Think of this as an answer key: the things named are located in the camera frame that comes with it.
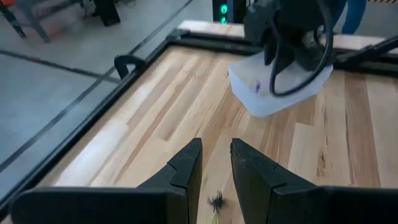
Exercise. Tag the large black frame clamp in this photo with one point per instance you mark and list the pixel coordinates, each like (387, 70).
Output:
(121, 62)

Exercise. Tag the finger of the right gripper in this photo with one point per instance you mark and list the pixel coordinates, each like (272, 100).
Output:
(312, 56)
(273, 57)

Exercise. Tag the black plastic spider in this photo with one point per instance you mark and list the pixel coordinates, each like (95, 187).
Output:
(217, 202)

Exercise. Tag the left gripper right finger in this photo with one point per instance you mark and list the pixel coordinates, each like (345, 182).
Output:
(295, 205)

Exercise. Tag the person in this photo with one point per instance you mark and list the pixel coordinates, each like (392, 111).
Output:
(354, 15)

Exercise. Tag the clear plastic bin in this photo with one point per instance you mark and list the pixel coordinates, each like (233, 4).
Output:
(258, 102)

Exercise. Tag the grey table leg frame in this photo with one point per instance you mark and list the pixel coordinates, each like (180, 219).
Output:
(40, 29)

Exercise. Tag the black stand leg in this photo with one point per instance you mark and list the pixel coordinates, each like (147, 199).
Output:
(107, 14)

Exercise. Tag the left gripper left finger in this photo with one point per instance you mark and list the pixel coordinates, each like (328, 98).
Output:
(124, 205)

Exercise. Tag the purple plastic spider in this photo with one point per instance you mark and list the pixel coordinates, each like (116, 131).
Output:
(257, 86)

